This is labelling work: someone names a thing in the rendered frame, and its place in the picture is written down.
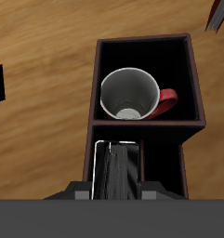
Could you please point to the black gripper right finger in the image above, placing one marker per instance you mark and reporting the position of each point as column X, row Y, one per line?
column 152, row 190

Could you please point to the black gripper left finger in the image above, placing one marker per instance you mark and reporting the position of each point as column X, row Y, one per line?
column 76, row 190

